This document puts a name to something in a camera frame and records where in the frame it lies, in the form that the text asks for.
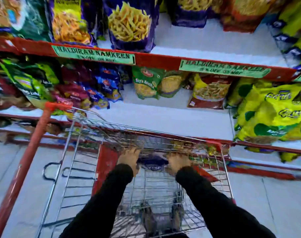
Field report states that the green packet of yellow noodles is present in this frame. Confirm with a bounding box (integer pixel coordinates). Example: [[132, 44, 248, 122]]
[[157, 71, 189, 98]]

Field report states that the pile of yellow green packets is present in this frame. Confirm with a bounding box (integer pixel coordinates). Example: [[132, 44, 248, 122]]
[[226, 78, 301, 145]]

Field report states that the red and white store shelf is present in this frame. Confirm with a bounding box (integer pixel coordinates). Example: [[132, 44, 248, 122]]
[[0, 12, 301, 182]]

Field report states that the person's left hand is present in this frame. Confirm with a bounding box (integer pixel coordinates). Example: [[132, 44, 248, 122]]
[[117, 147, 141, 177]]

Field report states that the person's left forearm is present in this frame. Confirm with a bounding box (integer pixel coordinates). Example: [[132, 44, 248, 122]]
[[58, 163, 134, 238]]

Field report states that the dark blue snack packet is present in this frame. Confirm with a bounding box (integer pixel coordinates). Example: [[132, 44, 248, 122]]
[[137, 152, 170, 172]]

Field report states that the maroon snack packet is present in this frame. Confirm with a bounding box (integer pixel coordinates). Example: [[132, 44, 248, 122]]
[[51, 67, 92, 110]]

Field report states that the person's right shoe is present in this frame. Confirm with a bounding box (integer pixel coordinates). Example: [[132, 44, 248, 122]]
[[171, 196, 188, 232]]

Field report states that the red and orange snack packet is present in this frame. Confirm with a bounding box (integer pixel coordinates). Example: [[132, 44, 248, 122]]
[[219, 0, 287, 33]]

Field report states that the person's right hand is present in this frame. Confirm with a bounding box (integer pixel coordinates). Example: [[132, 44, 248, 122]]
[[166, 152, 193, 177]]

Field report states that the yellow and purple snack packet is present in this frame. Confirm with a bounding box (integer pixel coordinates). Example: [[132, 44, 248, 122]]
[[48, 0, 98, 46]]

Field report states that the red and yellow snack packet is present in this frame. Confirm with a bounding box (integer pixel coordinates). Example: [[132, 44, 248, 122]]
[[187, 73, 234, 110]]

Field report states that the dark green snack packet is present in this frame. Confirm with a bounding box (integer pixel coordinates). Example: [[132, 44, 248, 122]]
[[0, 0, 52, 42]]

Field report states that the green packet with red logo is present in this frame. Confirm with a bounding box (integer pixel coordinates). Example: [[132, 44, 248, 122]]
[[132, 66, 166, 100]]

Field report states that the person's left shoe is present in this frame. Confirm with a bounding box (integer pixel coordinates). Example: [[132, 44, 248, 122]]
[[141, 203, 161, 234]]

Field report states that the bright green snack packet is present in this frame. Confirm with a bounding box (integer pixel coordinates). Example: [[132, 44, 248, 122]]
[[0, 58, 60, 110]]

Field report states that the purple packet of yellow sticks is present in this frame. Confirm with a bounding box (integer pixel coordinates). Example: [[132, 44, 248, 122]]
[[102, 0, 160, 53], [169, 0, 216, 28]]

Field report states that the wire shopping cart red handle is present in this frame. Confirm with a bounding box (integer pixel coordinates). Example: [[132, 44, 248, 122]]
[[0, 101, 237, 238]]

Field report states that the person's right forearm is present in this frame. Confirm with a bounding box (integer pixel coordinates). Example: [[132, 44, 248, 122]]
[[175, 166, 277, 238]]

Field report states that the person's shoe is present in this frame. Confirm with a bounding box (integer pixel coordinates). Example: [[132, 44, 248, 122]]
[[171, 196, 188, 232], [141, 203, 161, 234]]

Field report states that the yellow packet with blue edge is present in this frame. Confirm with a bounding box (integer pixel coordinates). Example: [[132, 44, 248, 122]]
[[279, 152, 301, 163]]

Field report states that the green shelf label strip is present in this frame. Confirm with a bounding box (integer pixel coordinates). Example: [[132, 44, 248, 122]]
[[51, 45, 136, 65], [179, 59, 272, 79]]

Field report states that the row of lime green packets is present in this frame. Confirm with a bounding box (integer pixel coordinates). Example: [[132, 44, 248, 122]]
[[269, 0, 301, 70]]

